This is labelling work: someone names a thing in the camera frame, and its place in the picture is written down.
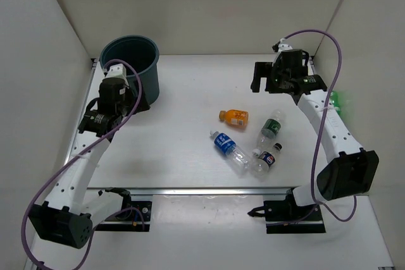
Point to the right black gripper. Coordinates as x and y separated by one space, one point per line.
267 70

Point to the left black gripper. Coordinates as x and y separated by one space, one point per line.
143 104

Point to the green label water bottle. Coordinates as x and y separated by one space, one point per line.
268 133

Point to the blue label water bottle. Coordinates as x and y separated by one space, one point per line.
235 156

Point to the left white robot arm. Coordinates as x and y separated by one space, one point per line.
64 217

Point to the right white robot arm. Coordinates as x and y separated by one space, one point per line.
350 168

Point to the dark teal plastic bin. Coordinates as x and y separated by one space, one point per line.
143 55

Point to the orange juice bottle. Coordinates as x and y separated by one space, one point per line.
234 117

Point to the green plastic bottle at edge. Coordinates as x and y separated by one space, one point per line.
339 102

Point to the pepsi label clear bottle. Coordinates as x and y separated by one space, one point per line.
264 158

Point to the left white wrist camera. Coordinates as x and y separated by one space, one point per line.
117 71

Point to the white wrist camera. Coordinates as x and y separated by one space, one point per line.
117 71
281 46

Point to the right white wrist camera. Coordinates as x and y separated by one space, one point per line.
281 46

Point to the aluminium table edge rail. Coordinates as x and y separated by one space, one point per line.
209 191

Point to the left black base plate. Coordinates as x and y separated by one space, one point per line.
131 221

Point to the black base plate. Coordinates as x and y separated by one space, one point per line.
282 217
131 221

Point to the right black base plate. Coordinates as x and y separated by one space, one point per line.
282 217

